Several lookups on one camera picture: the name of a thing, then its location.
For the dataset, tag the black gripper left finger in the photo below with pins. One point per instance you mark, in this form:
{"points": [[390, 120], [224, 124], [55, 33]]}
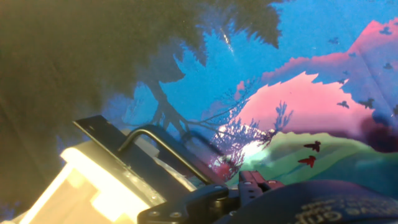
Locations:
{"points": [[186, 202]]}

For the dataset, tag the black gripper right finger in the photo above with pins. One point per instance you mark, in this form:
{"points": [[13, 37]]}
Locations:
{"points": [[255, 186]]}

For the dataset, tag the printed landscape table mat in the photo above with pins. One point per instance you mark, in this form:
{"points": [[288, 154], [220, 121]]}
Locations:
{"points": [[280, 93]]}

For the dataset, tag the wooden cube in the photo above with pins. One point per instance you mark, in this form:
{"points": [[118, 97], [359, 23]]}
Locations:
{"points": [[62, 205]]}

